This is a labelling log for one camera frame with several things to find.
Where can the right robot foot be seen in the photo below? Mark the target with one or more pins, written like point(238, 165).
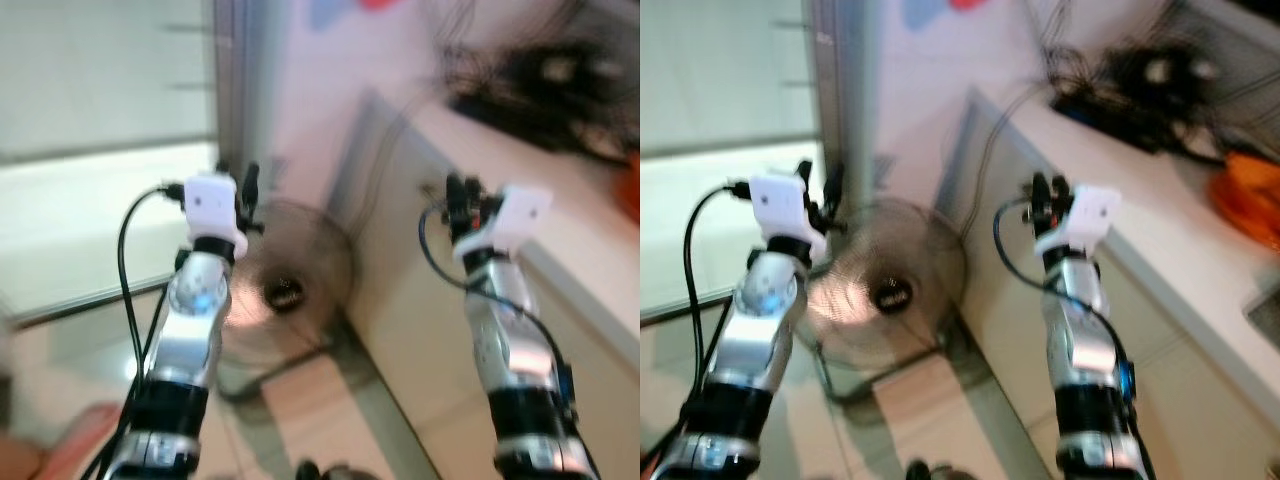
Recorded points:
point(950, 472)
point(345, 472)

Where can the grey door frame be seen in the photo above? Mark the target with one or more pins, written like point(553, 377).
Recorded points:
point(840, 80)
point(240, 80)

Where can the orange plastic plate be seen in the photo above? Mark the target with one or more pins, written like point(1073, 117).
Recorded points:
point(630, 212)
point(1245, 228)

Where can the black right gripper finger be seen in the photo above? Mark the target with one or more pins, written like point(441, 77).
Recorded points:
point(1059, 190)
point(1039, 188)
point(454, 190)
point(472, 192)

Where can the white kitchen cabinet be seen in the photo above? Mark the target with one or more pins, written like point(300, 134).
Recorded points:
point(1000, 380)
point(420, 330)

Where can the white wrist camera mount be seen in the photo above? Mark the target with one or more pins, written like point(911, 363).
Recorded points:
point(212, 200)
point(780, 200)
point(1095, 215)
point(525, 210)

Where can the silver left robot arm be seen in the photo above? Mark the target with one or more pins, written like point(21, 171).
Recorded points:
point(760, 320)
point(195, 330)

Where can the stainless steel sink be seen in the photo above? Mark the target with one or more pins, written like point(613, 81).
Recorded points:
point(1268, 315)

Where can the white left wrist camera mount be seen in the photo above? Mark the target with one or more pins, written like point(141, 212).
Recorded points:
point(212, 200)
point(780, 200)

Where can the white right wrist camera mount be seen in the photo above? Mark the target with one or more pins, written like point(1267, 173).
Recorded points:
point(1095, 215)
point(525, 210)

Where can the black power strip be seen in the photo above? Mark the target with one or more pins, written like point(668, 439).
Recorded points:
point(520, 105)
point(1110, 110)

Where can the blue and red wall sticker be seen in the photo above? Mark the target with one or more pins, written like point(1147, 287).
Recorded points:
point(330, 10)
point(925, 10)

